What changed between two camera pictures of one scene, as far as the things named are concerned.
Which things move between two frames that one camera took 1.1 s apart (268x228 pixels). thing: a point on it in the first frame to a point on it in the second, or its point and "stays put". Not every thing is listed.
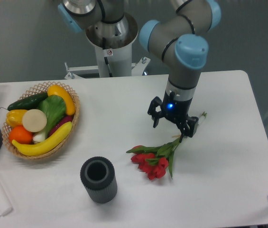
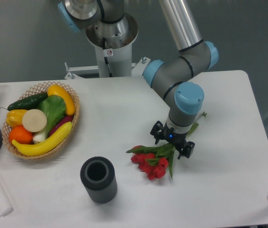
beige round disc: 34,120 stays put
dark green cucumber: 30,102 stays put
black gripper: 177,110 to 170,135
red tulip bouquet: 153,161 stays put
